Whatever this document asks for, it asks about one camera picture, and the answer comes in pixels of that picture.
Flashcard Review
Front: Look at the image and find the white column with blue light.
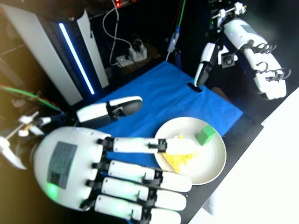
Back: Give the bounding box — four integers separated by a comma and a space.
0, 3, 110, 107

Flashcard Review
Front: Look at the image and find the white power strip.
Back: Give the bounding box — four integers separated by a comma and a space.
116, 39, 148, 68

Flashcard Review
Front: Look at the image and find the green cable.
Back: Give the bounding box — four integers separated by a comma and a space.
174, 0, 187, 31
0, 85, 63, 112

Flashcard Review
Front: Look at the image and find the white round plate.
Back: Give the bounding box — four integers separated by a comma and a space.
154, 117, 227, 185

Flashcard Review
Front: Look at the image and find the blue cloth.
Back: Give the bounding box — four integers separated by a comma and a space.
95, 61, 244, 168

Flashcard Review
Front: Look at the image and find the green cube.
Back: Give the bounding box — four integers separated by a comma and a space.
196, 125, 217, 147

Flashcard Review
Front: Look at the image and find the bag of yellow corn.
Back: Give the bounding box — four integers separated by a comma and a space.
162, 133, 201, 175

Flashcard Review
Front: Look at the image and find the white adapter with cable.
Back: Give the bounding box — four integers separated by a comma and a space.
166, 27, 181, 62

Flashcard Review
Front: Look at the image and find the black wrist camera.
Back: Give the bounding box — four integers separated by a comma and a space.
221, 53, 239, 69

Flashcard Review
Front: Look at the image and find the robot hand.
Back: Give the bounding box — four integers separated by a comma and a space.
32, 95, 199, 224
194, 18, 292, 100

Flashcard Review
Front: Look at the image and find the white cable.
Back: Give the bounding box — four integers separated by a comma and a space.
102, 0, 134, 66

